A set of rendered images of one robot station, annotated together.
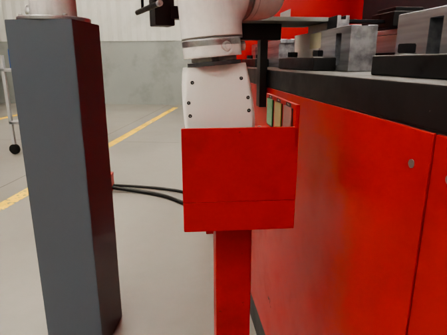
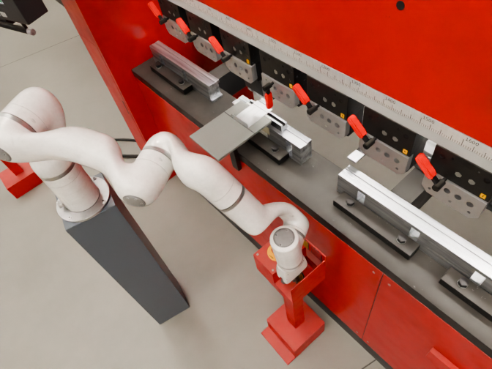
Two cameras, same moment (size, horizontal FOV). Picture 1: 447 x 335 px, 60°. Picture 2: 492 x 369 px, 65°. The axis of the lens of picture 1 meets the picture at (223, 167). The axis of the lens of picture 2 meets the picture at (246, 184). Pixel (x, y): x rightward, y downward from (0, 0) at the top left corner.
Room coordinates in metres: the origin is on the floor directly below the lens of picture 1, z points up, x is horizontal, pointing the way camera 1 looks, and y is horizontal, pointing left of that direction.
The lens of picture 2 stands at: (0.09, 0.31, 2.03)
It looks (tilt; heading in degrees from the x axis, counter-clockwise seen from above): 52 degrees down; 337
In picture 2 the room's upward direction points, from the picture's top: 13 degrees counter-clockwise
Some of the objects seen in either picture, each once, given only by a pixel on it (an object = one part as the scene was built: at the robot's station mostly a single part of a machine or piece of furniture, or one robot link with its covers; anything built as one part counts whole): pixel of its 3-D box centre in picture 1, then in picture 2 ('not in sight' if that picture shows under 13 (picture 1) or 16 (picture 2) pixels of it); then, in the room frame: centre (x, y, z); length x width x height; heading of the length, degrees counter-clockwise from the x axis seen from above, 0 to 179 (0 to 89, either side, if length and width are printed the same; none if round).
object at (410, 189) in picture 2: not in sight; (444, 162); (0.56, -0.72, 0.81); 0.64 x 0.08 x 0.14; 97
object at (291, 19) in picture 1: (267, 22); (230, 129); (1.09, -0.12, 1.00); 0.26 x 0.18 x 0.01; 97
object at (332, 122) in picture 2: not in sight; (334, 101); (0.74, -0.31, 1.24); 0.15 x 0.09 x 0.17; 7
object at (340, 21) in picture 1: (326, 25); (266, 115); (1.07, -0.27, 0.98); 0.20 x 0.03 x 0.03; 7
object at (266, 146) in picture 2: (303, 63); (258, 140); (1.06, -0.21, 0.89); 0.30 x 0.05 x 0.03; 7
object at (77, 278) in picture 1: (73, 193); (135, 262); (1.14, 0.47, 0.50); 0.18 x 0.18 x 1.00; 85
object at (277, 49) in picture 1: (270, 54); (184, 69); (1.65, -0.19, 0.92); 0.50 x 0.06 x 0.10; 7
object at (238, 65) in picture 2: not in sight; (245, 51); (1.13, -0.26, 1.24); 0.15 x 0.09 x 0.17; 7
